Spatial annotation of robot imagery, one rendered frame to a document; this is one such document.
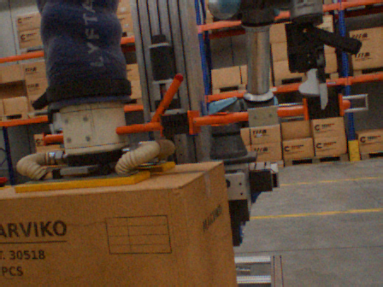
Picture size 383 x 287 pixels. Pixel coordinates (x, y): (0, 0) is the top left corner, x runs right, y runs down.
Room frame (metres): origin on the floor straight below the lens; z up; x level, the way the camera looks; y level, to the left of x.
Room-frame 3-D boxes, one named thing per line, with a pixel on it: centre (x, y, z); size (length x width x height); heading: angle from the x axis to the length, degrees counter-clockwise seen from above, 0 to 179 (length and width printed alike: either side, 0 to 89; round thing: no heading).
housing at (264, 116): (0.97, -0.18, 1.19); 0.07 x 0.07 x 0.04; 72
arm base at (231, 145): (1.60, -0.14, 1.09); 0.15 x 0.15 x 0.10
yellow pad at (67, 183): (1.02, 0.29, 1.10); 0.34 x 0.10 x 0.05; 72
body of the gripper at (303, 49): (0.94, -0.29, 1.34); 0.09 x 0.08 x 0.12; 73
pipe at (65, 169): (1.11, 0.26, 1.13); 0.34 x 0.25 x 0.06; 72
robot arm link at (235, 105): (1.60, -0.15, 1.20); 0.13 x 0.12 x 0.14; 92
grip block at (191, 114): (1.04, 0.02, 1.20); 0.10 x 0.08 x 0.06; 162
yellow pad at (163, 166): (1.20, 0.23, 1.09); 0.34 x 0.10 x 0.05; 72
